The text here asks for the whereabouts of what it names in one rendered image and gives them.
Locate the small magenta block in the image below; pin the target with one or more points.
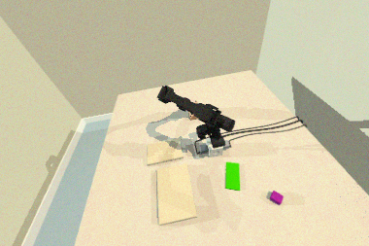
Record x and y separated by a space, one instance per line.
276 197

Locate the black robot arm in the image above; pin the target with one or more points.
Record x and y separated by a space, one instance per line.
204 113

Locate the bright green rectangular block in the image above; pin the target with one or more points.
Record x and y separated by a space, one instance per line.
232 176

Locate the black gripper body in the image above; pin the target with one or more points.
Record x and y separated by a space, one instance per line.
217 140

